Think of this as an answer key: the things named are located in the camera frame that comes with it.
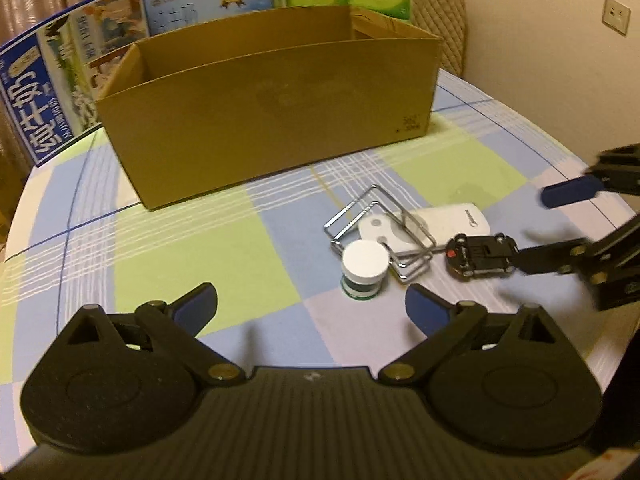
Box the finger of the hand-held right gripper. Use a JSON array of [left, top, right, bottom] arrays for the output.
[[541, 144, 640, 210], [510, 222, 640, 286]]

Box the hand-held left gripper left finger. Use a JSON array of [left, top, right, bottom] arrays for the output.
[[30, 282, 246, 388]]

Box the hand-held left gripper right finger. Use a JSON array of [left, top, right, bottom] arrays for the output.
[[377, 284, 583, 387]]

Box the black toy car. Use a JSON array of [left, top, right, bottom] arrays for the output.
[[444, 232, 521, 278]]

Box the small white-lidded jar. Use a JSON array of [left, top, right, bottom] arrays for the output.
[[340, 240, 390, 302]]

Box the metal wire rack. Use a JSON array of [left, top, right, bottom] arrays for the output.
[[324, 185, 436, 281]]

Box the white remote control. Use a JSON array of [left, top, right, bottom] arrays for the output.
[[357, 202, 492, 253]]

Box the brown cardboard box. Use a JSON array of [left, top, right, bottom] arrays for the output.
[[95, 4, 443, 211]]

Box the chair with quilted beige cover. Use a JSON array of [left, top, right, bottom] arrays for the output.
[[410, 0, 468, 78]]

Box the dark blue milk carton box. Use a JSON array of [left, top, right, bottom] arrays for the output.
[[0, 0, 151, 167]]

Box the light blue milk carton box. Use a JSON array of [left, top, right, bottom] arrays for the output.
[[142, 0, 281, 38]]

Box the beige wall socket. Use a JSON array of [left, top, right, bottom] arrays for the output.
[[602, 0, 631, 36]]

